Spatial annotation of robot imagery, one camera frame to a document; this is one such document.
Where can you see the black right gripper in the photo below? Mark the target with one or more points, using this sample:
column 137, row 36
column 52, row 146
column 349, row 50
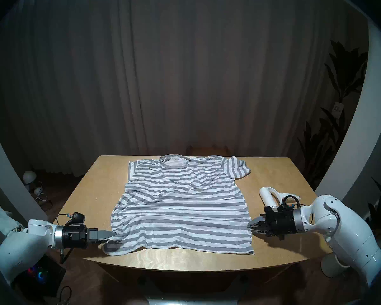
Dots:
column 279, row 225

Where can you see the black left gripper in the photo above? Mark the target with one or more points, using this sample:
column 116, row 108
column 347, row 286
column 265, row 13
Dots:
column 76, row 237

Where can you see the white lint roller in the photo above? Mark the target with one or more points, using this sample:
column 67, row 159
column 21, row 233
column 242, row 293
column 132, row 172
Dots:
column 268, row 196

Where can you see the grey white striped t-shirt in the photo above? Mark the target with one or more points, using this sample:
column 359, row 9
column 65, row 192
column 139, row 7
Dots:
column 184, row 186

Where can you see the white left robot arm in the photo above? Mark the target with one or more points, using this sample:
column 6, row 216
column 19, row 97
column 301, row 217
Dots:
column 19, row 247

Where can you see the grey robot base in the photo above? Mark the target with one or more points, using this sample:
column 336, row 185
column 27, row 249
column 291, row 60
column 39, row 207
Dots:
column 197, row 301

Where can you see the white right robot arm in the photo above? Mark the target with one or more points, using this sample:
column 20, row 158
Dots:
column 352, row 228

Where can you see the computer case with RGB fans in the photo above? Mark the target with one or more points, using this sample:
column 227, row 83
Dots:
column 47, row 275

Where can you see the white plant pot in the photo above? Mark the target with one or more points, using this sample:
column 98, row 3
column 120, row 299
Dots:
column 331, row 266

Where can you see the large white mushroom lamp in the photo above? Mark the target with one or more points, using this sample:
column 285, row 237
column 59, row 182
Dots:
column 29, row 176

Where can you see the white curved arch panel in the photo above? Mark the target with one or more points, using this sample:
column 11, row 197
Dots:
column 362, row 132
column 12, row 186

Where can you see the pile of cloth bags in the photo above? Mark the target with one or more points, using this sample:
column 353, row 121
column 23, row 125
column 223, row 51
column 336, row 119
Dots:
column 0, row 221

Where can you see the white paper plant tag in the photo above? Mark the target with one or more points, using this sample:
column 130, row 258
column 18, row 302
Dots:
column 337, row 110

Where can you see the tall dark leafy plant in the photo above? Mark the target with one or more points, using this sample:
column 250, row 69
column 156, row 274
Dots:
column 346, row 72

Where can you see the beige pleated curtain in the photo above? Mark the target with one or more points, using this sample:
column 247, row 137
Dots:
column 177, row 69

